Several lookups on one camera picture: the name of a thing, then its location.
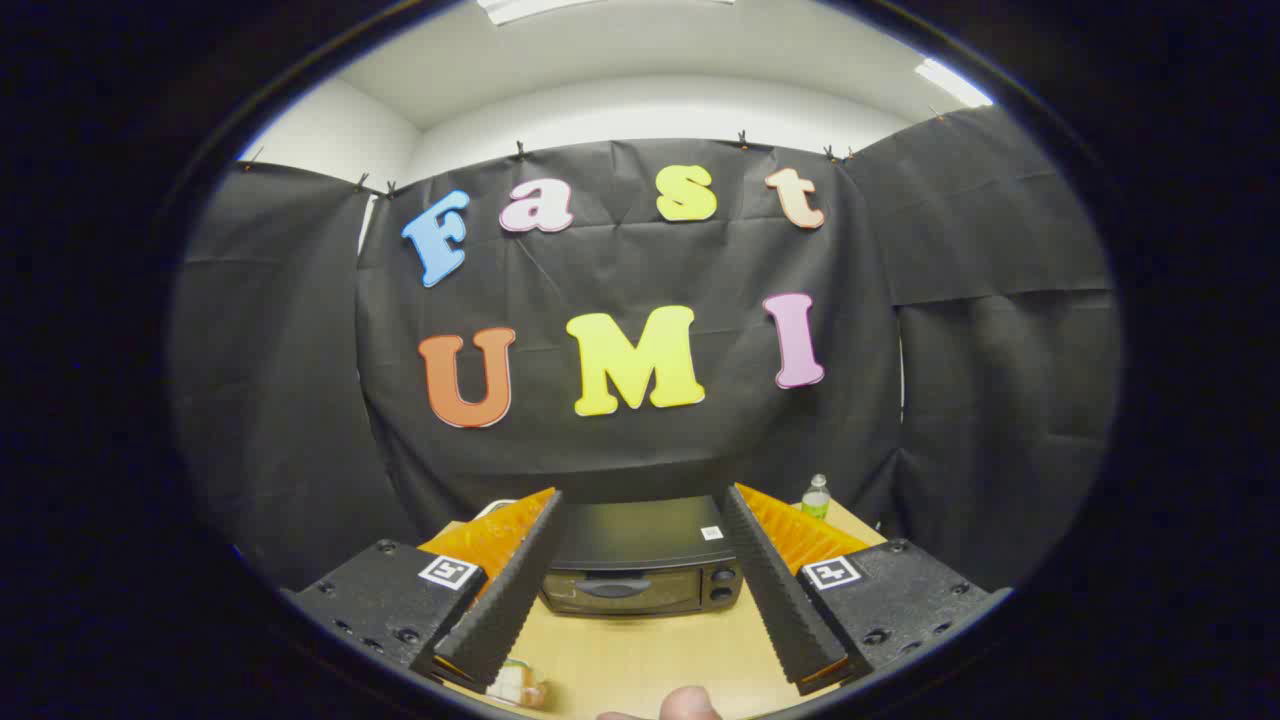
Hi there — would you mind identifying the white plastic tray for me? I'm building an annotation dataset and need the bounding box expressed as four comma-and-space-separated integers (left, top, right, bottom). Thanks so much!
486, 662, 549, 711

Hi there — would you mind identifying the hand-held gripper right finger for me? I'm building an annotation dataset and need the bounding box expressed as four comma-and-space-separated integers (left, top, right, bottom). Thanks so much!
720, 483, 1011, 697

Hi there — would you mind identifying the long ceiling light panel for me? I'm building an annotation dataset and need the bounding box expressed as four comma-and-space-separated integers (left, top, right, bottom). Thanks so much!
476, 0, 736, 26

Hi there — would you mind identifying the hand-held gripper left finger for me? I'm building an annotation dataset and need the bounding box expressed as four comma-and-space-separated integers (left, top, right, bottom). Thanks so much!
283, 487, 564, 696

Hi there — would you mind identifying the black toaster oven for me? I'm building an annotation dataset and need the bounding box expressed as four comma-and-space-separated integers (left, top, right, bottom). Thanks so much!
538, 497, 746, 617

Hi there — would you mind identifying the small ceiling light panel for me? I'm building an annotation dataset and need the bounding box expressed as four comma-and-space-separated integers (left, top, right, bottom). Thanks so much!
915, 58, 994, 109

